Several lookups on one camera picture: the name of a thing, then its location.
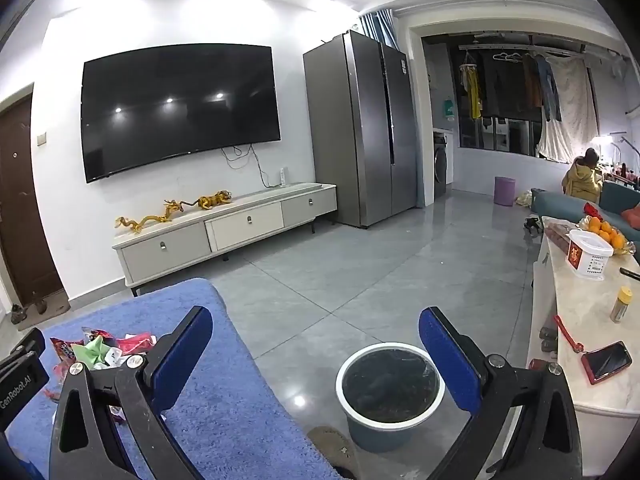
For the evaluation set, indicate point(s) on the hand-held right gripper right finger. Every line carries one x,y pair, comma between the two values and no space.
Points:
450,355

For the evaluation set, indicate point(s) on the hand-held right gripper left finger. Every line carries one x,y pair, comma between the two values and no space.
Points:
182,355

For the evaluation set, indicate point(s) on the red snack bag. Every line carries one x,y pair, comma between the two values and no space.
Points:
65,352

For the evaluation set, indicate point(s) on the white rimmed trash bin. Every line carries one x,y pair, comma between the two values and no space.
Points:
390,390

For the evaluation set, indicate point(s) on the white crumpled wrapper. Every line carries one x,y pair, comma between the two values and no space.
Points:
127,360

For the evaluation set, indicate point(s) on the blue fluffy rug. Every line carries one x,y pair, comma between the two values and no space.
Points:
225,410

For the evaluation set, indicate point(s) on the pair of dark shoes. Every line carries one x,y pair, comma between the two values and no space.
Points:
50,303
20,313

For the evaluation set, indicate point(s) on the green crumpled paper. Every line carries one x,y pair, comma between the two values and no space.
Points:
95,352

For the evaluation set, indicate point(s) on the red plastic tool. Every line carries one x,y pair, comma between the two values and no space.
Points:
567,332

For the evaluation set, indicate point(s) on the white marble coffee table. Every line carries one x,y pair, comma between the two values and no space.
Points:
575,300

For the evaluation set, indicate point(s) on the white grey television cabinet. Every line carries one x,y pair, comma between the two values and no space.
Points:
240,230

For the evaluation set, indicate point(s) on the long golden dragon figurine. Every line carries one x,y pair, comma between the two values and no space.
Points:
145,221

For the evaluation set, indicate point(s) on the brown slipper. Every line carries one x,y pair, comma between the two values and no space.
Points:
332,452

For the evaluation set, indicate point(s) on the dark slippers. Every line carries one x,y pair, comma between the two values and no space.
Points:
532,225

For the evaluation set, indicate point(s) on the phone in red case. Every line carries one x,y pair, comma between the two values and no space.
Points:
607,362

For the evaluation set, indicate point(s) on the brown snack tray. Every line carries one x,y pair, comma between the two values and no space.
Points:
557,235

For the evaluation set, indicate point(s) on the white container with red label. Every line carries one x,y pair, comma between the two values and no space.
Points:
587,257

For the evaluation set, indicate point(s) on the purple bin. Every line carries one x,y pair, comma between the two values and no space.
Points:
504,192

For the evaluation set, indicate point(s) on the brown wooden door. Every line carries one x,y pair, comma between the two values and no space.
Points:
20,210

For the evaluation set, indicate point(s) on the yellow-capped bottle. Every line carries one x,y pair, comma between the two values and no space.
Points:
620,307

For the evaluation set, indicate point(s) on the grey washing machine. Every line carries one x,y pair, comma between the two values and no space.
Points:
442,165

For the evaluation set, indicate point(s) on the black remote control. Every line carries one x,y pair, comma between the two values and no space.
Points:
630,274

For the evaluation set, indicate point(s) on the bowl of oranges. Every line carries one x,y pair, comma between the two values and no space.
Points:
607,235

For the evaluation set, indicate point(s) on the white upright device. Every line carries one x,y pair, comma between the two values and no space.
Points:
284,176

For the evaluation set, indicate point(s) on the teal sofa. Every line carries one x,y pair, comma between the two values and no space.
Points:
615,200

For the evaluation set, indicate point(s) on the grey double-door fridge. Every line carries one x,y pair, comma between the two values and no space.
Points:
350,135

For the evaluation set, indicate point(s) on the yellow hanging garment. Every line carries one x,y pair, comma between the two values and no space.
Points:
472,90

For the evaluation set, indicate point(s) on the dark hanging clothes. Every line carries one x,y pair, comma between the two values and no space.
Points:
510,90

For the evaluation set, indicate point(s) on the white hanging sheet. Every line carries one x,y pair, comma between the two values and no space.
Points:
570,110

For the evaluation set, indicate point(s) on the blue hanging jeans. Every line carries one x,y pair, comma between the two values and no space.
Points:
549,90

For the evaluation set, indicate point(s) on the ceiling clothes drying rack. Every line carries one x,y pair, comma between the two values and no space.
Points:
525,47

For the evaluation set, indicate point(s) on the blue curtain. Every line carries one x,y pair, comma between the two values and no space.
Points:
377,27

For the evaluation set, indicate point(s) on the green white wall box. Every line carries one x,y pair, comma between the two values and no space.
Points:
447,110

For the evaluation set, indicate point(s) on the large black wall television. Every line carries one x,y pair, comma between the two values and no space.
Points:
175,110

